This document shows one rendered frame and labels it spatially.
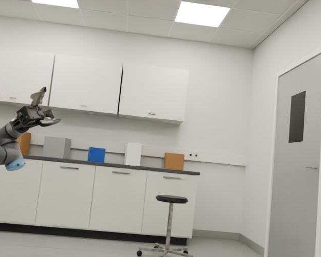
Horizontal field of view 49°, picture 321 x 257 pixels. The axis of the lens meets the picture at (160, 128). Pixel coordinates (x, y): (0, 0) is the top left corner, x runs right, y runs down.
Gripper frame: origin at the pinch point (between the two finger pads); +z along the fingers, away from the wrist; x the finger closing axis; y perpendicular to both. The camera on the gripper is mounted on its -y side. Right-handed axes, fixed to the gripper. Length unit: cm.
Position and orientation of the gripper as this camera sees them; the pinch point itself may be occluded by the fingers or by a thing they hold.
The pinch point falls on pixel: (54, 102)
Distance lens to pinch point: 149.2
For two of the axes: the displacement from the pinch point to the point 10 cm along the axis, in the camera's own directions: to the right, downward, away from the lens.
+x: -4.3, -8.9, 1.1
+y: -4.5, 1.1, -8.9
